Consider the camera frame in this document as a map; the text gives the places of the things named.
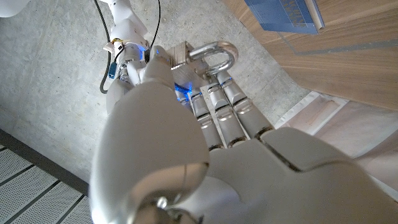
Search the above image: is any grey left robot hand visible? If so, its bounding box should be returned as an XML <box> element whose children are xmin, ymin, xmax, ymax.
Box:
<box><xmin>90</xmin><ymin>45</ymin><xmax>398</xmax><ymax>224</ymax></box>

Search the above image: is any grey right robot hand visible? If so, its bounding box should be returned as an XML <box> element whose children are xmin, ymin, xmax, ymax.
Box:
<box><xmin>105</xmin><ymin>58</ymin><xmax>149</xmax><ymax>114</ymax></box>

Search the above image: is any metal padlock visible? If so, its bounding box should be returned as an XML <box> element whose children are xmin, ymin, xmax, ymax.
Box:
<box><xmin>166</xmin><ymin>40</ymin><xmax>239</xmax><ymax>94</ymax></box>

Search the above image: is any printed bookshelf backdrop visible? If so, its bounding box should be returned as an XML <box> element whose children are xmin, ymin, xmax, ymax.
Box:
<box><xmin>273</xmin><ymin>90</ymin><xmax>398</xmax><ymax>203</ymax></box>

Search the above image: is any blue book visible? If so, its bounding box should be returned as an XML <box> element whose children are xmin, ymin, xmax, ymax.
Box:
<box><xmin>244</xmin><ymin>0</ymin><xmax>326</xmax><ymax>35</ymax></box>

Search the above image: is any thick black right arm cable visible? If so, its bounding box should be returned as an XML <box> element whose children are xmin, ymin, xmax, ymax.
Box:
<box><xmin>93</xmin><ymin>0</ymin><xmax>113</xmax><ymax>95</ymax></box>

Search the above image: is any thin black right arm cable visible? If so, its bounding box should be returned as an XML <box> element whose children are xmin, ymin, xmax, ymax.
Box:
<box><xmin>150</xmin><ymin>0</ymin><xmax>162</xmax><ymax>50</ymax></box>

